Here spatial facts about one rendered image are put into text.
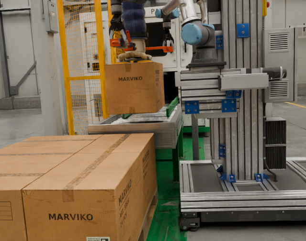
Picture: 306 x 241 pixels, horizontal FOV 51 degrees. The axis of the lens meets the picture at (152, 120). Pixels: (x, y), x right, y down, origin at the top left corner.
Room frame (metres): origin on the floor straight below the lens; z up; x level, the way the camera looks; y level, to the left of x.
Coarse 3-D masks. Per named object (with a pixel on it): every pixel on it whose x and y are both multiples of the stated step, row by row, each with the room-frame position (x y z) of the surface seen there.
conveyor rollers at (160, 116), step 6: (162, 108) 4.13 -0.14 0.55; (174, 108) 4.02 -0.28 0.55; (132, 114) 3.63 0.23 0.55; (138, 114) 3.62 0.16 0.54; (144, 114) 3.53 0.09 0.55; (150, 114) 3.52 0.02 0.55; (156, 114) 3.50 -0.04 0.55; (162, 114) 3.49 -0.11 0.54; (120, 120) 3.19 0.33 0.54; (126, 120) 3.18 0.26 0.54; (132, 120) 3.09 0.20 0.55; (138, 120) 3.08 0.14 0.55; (144, 120) 3.07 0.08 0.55; (150, 120) 3.06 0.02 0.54; (156, 120) 3.05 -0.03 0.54; (162, 120) 3.04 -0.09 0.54; (168, 120) 2.96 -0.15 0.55
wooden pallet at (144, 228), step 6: (156, 186) 2.34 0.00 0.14; (156, 192) 2.32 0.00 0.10; (156, 198) 2.30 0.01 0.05; (150, 204) 2.03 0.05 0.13; (156, 204) 2.29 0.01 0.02; (150, 210) 2.17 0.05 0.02; (150, 216) 2.07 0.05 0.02; (144, 222) 1.77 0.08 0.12; (150, 222) 1.99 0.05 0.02; (144, 228) 1.76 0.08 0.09; (138, 234) 1.60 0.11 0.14; (144, 234) 1.75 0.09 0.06; (138, 240) 1.74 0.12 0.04; (144, 240) 1.74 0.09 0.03
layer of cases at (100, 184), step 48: (48, 144) 2.17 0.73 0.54; (96, 144) 2.08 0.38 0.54; (144, 144) 2.00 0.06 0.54; (0, 192) 1.28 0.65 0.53; (48, 192) 1.25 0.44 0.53; (96, 192) 1.22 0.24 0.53; (144, 192) 1.84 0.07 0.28; (0, 240) 1.29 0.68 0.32; (48, 240) 1.25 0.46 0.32; (96, 240) 1.22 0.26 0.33
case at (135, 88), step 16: (112, 64) 2.55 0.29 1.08; (128, 64) 2.53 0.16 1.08; (144, 64) 2.51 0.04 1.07; (160, 64) 2.92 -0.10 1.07; (112, 80) 2.55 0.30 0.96; (128, 80) 2.53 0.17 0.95; (144, 80) 2.51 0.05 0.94; (160, 80) 2.86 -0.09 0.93; (112, 96) 2.55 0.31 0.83; (128, 96) 2.53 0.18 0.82; (144, 96) 2.51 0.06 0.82; (160, 96) 2.80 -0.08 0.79; (112, 112) 2.55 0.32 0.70; (128, 112) 2.53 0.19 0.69; (144, 112) 2.51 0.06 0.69
